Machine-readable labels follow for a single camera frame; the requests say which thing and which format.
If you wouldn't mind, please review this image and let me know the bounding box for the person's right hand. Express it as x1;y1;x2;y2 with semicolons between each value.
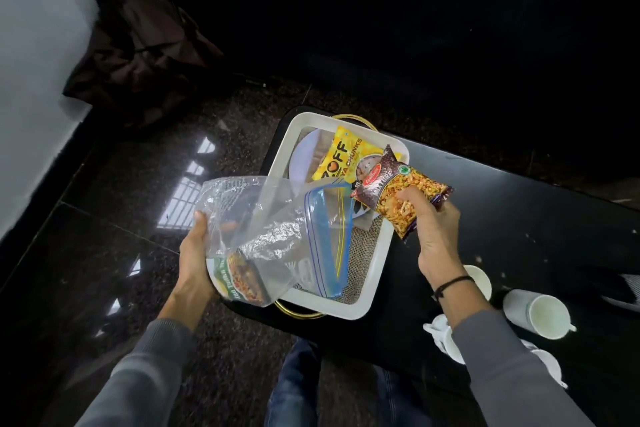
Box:
396;186;467;290

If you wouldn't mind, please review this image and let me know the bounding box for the person's left hand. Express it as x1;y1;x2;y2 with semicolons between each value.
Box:
175;211;220;304

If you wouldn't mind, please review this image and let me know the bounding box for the brown snack packet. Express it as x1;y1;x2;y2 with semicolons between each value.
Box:
350;144;455;242

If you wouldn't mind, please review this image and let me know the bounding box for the clear plastic zip bag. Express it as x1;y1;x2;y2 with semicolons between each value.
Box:
195;175;357;308

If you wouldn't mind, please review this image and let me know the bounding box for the person's left forearm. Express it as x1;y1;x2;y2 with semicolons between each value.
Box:
75;288;217;427

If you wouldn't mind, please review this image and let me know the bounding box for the person's right forearm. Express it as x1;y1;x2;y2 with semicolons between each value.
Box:
434;277;596;427

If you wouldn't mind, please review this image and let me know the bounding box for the green snack packet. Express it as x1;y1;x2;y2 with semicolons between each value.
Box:
219;249;267;306

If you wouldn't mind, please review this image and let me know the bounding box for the yellow food packet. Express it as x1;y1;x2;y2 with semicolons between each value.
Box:
312;125;402;185

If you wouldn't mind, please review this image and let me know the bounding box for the black wristband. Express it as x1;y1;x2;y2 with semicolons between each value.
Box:
432;275;476;303

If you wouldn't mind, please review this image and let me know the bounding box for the white plate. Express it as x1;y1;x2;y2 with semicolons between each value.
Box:
288;128;322;183

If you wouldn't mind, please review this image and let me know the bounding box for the person's left leg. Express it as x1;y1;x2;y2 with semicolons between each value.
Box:
264;338;322;427

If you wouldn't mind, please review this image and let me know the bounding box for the person's leg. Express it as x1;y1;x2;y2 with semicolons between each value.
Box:
264;338;322;427
374;366;437;427

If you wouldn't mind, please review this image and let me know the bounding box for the dark brown bag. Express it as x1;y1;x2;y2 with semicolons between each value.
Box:
62;0;227;130

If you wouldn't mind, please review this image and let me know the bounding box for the person's right leg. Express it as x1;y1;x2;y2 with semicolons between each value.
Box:
374;366;437;427

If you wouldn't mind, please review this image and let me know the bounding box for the white striped cloth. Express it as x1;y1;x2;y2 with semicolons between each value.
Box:
601;273;640;313

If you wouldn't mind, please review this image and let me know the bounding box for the white tray with gold handles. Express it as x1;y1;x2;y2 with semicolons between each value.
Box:
206;112;411;321

